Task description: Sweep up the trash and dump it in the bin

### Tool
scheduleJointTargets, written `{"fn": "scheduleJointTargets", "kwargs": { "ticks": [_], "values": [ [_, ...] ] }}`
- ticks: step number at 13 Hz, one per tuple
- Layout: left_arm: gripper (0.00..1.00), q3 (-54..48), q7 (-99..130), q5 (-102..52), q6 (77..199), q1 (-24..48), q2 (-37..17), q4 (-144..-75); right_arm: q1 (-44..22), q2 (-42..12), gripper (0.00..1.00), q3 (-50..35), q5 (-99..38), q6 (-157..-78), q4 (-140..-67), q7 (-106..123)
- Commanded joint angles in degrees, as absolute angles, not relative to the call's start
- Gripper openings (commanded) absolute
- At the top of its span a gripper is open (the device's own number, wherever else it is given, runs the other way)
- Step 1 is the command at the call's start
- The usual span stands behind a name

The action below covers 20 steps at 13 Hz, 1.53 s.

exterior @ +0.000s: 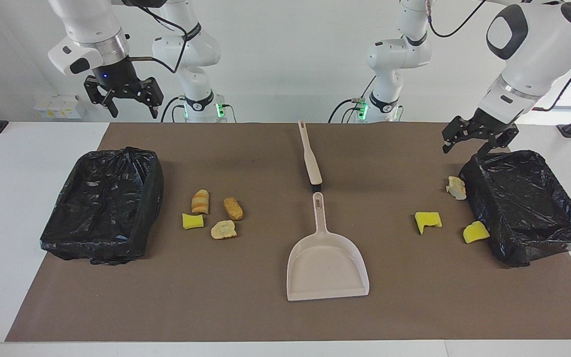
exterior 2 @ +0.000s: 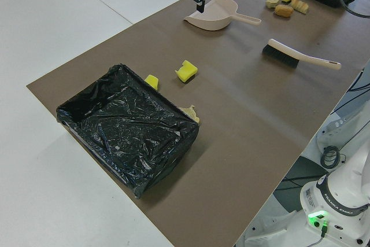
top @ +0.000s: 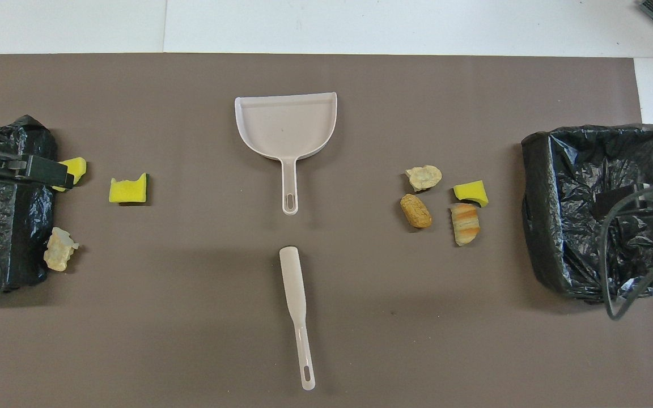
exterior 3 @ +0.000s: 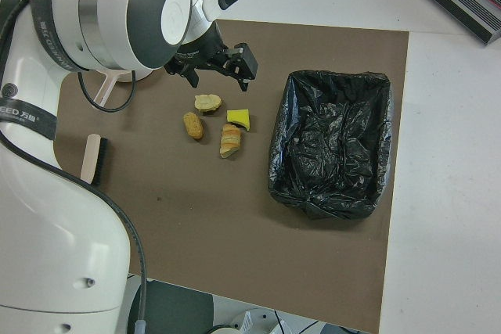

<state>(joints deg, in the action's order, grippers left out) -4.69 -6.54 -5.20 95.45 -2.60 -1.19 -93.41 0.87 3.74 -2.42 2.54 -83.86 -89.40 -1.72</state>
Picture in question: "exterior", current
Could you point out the beige plastic dustpan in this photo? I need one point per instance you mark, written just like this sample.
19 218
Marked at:
325 267

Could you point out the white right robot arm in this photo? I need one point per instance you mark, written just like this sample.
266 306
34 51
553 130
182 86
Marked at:
87 25

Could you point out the pale flat toy cracker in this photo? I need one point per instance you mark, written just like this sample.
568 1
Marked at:
223 230

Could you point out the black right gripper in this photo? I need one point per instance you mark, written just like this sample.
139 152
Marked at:
117 77

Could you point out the small yellow sponge piece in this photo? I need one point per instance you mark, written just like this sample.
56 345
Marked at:
192 221

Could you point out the striped toy bread roll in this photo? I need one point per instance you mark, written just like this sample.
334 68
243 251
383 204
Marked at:
200 202

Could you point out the toy bread chunk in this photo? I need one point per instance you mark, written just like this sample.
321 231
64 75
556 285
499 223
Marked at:
456 188

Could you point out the brown oval toy bread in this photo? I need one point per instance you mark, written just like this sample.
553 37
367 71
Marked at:
233 208

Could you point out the brown table mat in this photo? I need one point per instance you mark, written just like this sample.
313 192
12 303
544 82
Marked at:
265 307

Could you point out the white wall socket boxes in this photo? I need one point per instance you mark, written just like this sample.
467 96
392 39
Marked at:
67 108

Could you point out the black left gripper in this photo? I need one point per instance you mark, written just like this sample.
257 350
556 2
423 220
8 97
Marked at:
488 124

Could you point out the bin with black liner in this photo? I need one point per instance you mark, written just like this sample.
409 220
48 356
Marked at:
107 198
523 208

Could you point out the yellow sponge with green back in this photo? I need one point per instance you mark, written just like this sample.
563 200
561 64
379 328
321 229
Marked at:
475 233
427 220

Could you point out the beige hand brush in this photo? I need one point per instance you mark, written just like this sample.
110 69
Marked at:
310 158

